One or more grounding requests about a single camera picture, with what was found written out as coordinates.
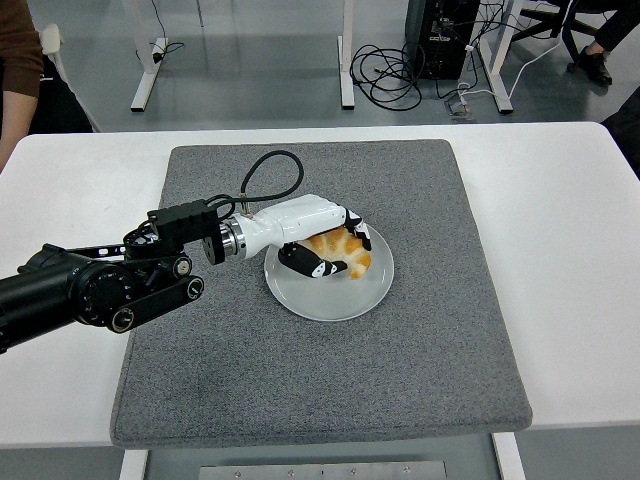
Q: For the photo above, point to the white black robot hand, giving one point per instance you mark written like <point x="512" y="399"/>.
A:
<point x="300" y="217"/>

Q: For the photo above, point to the golden croissant bread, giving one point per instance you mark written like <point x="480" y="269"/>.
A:
<point x="357" y="260"/>

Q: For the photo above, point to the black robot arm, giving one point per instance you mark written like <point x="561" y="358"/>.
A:
<point x="50" y="290"/>

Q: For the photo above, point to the person's forearm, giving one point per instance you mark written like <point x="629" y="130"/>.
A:
<point x="17" y="125"/>

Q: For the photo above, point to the grey round plate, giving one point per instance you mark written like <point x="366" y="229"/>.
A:
<point x="340" y="300"/>

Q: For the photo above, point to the grey metal plate with screws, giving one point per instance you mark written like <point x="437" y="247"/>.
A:
<point x="320" y="471"/>

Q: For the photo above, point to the grey felt mat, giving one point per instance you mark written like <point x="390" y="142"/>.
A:
<point x="325" y="375"/>

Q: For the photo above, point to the grey floor socket box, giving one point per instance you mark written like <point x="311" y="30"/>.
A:
<point x="459" y="109"/>

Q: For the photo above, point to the black computer tower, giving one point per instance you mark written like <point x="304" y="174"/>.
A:
<point x="440" y="55"/>

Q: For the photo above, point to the white table leg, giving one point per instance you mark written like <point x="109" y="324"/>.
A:
<point x="509" y="457"/>
<point x="132" y="465"/>

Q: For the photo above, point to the white chair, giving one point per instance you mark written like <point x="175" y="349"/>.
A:
<point x="52" y="37"/>

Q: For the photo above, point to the black office chair base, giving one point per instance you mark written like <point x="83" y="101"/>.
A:
<point x="567" y="32"/>

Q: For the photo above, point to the person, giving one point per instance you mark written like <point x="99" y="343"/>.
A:
<point x="20" y="45"/>
<point x="617" y="22"/>

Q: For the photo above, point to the black fabric object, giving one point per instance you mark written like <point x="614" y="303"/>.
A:
<point x="627" y="140"/>

